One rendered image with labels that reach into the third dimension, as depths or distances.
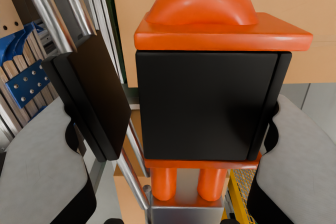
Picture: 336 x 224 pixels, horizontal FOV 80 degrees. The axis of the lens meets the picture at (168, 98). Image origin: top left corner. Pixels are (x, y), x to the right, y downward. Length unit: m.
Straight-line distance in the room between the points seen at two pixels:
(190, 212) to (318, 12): 0.93
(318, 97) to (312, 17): 1.10
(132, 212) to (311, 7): 1.06
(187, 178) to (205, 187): 0.03
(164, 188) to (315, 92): 1.86
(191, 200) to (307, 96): 1.83
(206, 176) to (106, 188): 2.49
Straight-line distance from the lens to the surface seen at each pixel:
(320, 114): 2.16
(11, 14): 0.58
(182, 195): 0.19
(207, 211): 0.19
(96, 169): 1.47
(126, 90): 1.08
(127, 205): 0.90
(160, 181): 0.17
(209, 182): 0.17
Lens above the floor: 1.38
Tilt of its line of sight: 57 degrees down
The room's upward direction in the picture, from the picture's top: 179 degrees counter-clockwise
